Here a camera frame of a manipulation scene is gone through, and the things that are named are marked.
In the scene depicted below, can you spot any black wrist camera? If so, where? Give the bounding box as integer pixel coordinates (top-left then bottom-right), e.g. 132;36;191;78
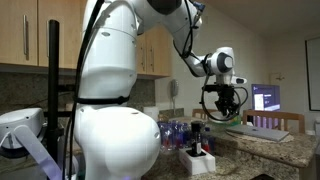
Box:
202;84;221;94

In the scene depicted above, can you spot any thick black cable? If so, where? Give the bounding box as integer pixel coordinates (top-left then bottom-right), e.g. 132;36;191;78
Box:
61;0;105;180

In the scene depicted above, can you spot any blue cap water bottle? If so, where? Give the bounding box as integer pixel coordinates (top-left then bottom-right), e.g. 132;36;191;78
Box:
159;121;167;153
164;121;177;151
174;122;185;149
202;126;217;154
183;123;192;148

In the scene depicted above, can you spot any black spray can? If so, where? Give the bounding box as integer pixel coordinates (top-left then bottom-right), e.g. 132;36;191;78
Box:
189;120;204;158

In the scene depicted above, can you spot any wooden cabinet door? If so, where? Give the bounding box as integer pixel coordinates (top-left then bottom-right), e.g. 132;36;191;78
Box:
38;0;88;69
136;31;148;75
0;0;39;67
145;24;174;78

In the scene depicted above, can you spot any silver closed laptop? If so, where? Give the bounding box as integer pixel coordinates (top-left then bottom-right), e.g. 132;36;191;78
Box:
227;124;290;143

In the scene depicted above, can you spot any white paper towel roll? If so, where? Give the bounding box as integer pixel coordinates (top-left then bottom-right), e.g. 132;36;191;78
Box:
143;105;160;123

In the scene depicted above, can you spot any small wall ornament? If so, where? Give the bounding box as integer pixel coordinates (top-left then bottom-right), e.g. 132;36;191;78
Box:
273;73;286;83

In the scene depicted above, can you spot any metal cabinet handle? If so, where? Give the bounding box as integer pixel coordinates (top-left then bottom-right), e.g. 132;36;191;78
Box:
22;14;30;61
149;44;155;73
140;44;146;72

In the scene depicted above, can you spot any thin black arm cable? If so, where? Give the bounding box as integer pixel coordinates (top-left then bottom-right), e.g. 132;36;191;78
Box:
173;0;249;123

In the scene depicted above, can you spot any black metal pole stand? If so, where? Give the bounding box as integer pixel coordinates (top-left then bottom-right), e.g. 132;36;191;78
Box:
43;19;76;168

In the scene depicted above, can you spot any white rounded device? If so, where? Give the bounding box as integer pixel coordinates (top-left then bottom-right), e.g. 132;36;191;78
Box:
0;107;46;159

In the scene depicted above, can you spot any green tissue box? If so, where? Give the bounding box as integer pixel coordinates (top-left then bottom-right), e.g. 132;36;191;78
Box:
211;113;243;127

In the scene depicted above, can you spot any lit computer monitor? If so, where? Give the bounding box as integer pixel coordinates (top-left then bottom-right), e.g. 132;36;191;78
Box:
251;83;282;112

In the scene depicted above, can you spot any white box with black top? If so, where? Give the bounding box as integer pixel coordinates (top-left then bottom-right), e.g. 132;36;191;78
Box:
178;147;217;177

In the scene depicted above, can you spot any black strap band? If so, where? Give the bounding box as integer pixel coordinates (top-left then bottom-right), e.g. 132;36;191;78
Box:
74;95;131;106

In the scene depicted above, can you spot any large wooden chair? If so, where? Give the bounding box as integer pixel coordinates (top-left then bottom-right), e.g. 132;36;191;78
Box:
242;109;306;134

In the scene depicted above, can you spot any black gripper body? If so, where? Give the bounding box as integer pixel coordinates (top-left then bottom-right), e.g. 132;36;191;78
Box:
215;85;236;105

